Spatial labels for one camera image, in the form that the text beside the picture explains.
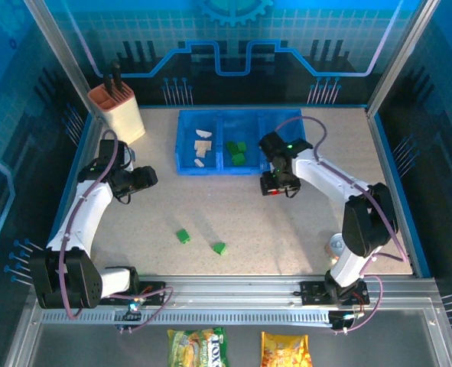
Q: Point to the green long lego plate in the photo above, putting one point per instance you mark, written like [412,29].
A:
[231,147]

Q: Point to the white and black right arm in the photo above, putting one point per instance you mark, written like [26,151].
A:
[325,172]

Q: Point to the blue three compartment bin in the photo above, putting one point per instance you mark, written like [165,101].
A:
[244,122]

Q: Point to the pink and cream knife block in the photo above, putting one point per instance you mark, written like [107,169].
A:
[124,118]

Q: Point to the silver tin can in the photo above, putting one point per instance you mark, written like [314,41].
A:
[335,244]

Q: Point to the small circuit board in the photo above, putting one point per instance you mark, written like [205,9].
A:
[342,319]
[133,315]

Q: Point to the yellow chips bag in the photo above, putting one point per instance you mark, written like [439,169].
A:
[285,349]

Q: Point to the green snack bag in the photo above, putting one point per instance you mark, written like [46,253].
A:
[199,349]

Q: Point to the aluminium frame post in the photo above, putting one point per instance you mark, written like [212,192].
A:
[59,46]
[405,46]

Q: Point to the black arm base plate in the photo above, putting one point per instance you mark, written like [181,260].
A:
[155,288]
[309,292]

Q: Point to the aluminium front rail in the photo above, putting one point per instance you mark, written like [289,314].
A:
[229,288]

